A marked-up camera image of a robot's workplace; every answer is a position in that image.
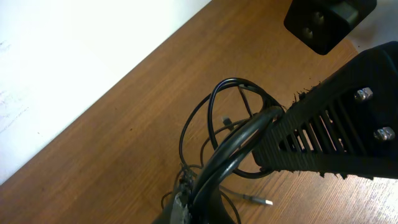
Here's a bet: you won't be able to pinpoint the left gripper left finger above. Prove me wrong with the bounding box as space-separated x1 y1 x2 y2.
152 184 192 224

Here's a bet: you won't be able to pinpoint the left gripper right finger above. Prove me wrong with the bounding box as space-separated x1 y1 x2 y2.
200 188 235 224

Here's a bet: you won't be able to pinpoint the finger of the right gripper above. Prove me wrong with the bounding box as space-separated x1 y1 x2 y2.
253 41 397 179

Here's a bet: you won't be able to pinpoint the black usb cables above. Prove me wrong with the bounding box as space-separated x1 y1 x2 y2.
160 77 285 224

